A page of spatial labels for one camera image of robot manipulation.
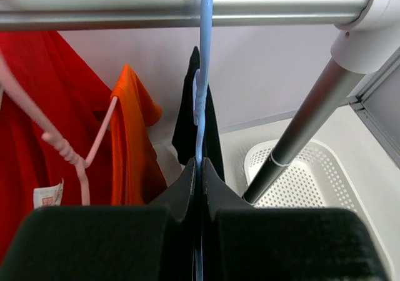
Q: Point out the aluminium frame post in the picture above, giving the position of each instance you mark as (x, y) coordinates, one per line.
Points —
(378, 106)

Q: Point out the pink plastic hanger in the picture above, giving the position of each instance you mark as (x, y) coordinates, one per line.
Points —
(51, 135)

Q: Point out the red t-shirt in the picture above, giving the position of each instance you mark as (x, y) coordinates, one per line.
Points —
(72, 97)

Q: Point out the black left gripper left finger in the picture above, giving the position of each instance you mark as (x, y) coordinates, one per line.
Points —
(142, 242)

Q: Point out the orange t-shirt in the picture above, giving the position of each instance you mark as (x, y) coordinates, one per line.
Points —
(137, 177)

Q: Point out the silver clothes rack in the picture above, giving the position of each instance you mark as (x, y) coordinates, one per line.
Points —
(369, 36)

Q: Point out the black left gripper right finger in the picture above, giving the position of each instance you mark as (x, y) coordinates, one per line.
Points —
(242, 242)

